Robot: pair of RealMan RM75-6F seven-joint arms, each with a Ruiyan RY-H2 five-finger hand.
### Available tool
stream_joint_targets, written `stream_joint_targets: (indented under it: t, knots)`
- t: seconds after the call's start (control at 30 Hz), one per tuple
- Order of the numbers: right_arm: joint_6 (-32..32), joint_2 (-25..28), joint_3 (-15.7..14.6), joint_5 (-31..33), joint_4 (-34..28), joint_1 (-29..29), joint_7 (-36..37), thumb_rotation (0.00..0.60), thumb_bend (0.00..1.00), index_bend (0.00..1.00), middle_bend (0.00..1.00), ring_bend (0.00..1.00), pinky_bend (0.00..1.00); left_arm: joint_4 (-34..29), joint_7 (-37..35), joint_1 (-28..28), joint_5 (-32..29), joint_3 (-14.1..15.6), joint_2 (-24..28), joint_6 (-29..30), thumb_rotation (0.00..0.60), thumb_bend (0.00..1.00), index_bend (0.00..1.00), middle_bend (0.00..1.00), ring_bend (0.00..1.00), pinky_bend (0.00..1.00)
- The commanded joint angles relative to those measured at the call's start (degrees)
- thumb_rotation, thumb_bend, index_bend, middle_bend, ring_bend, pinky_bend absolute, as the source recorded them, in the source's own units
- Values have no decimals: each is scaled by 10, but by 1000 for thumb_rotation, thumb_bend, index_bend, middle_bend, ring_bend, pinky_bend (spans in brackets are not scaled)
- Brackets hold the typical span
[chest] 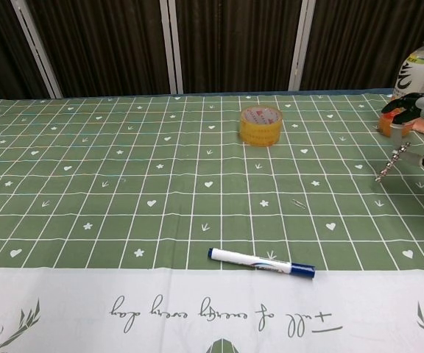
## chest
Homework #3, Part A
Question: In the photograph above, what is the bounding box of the green checked tablecloth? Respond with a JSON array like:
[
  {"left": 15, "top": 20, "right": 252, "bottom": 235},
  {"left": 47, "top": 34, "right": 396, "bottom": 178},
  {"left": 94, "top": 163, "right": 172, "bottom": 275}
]
[{"left": 0, "top": 92, "right": 424, "bottom": 353}]

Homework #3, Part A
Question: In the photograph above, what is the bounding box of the white blue whiteboard marker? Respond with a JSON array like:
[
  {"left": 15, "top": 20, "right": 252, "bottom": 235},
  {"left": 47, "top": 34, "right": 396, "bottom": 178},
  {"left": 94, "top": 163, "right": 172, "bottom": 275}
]
[{"left": 207, "top": 247, "right": 317, "bottom": 280}]

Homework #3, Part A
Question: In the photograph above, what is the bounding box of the white folding screen frame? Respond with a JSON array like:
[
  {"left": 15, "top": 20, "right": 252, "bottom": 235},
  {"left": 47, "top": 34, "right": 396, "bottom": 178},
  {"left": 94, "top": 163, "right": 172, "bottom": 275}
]
[
  {"left": 11, "top": 0, "right": 64, "bottom": 99},
  {"left": 287, "top": 0, "right": 317, "bottom": 91},
  {"left": 159, "top": 0, "right": 184, "bottom": 94}
]

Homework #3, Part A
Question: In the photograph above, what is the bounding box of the yellow packing tape roll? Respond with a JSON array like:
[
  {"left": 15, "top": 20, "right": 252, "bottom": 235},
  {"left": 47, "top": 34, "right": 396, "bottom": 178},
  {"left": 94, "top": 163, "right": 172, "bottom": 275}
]
[{"left": 239, "top": 105, "right": 284, "bottom": 148}]

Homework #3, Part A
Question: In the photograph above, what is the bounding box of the orange juice plastic bottle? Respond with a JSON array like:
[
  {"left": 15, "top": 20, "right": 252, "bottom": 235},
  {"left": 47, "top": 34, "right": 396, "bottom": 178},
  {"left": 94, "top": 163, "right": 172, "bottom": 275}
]
[{"left": 378, "top": 30, "right": 424, "bottom": 138}]

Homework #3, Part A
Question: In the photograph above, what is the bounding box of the silver bead chain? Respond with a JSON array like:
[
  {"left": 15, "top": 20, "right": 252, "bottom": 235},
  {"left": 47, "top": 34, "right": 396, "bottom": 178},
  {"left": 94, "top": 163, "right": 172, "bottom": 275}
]
[{"left": 375, "top": 143, "right": 408, "bottom": 181}]

